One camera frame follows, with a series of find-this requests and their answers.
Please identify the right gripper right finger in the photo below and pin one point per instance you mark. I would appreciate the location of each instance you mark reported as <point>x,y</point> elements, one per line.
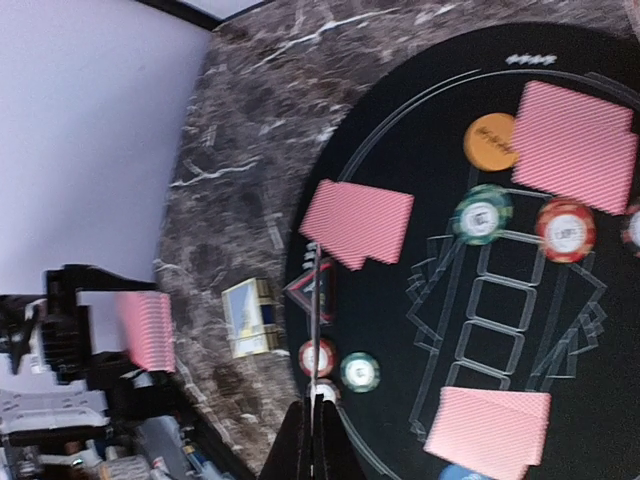
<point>333,456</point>

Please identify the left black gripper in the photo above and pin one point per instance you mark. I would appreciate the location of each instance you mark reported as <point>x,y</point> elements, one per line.
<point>65,331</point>

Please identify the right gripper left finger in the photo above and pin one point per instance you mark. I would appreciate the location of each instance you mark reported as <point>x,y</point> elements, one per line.
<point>289,457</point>

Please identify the red-backed playing card deck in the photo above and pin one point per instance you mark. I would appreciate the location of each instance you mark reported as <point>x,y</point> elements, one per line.
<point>147,321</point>

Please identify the green chip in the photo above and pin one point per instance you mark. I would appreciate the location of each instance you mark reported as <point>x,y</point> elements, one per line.
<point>360,372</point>
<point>482,214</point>

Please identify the red triangular all-in marker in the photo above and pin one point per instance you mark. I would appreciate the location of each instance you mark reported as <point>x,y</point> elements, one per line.
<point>301,291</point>

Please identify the single red-backed playing card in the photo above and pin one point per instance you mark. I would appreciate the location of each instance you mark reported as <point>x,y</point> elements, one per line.
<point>343,209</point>

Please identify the orange big blind button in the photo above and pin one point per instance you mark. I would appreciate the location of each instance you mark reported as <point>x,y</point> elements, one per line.
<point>487,142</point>

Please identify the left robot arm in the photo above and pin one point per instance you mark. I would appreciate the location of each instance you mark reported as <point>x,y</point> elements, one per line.
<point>104,345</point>

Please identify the blue small blind button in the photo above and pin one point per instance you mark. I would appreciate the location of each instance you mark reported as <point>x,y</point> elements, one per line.
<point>457,472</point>

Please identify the yellow playing card box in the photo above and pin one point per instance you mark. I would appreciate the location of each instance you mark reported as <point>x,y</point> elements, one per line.
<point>249,309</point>

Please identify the round black poker mat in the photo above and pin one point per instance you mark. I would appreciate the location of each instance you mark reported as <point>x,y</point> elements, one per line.
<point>499,315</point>

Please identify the left black frame post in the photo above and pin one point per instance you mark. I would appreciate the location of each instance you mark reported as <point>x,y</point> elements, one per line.
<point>184,12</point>

